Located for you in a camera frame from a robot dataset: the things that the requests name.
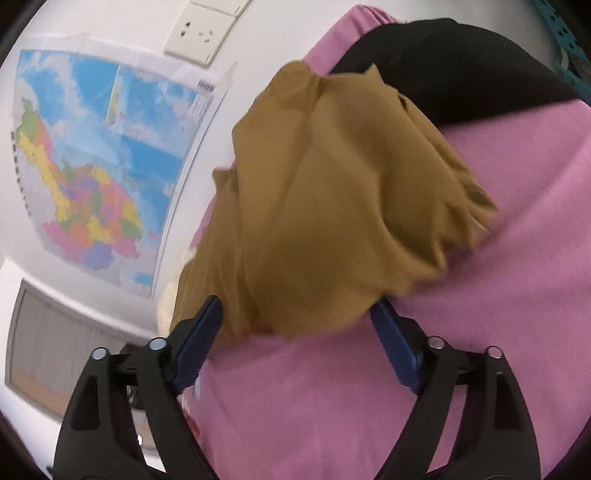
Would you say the black garment on bed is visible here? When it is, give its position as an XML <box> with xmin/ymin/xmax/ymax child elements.
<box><xmin>332</xmin><ymin>19</ymin><xmax>581</xmax><ymax>126</ymax></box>

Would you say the teal perforated basket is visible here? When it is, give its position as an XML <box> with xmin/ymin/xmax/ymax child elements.
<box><xmin>531</xmin><ymin>0</ymin><xmax>591</xmax><ymax>104</ymax></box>

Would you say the colourful wall map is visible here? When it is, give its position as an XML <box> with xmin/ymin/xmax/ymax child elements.
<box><xmin>11</xmin><ymin>36</ymin><xmax>231</xmax><ymax>298</ymax></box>

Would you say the pink bed sheet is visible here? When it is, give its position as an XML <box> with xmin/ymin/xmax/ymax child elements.
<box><xmin>179</xmin><ymin>4</ymin><xmax>591</xmax><ymax>480</ymax></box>

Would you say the brown corduroy jacket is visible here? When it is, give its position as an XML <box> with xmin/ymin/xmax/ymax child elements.
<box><xmin>171</xmin><ymin>62</ymin><xmax>497</xmax><ymax>346</ymax></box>

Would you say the white wall socket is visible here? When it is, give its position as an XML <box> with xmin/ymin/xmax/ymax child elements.
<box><xmin>164</xmin><ymin>0</ymin><xmax>250</xmax><ymax>67</ymax></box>

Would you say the grey wardrobe door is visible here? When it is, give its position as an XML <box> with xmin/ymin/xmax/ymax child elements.
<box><xmin>5</xmin><ymin>280</ymin><xmax>146</xmax><ymax>422</ymax></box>

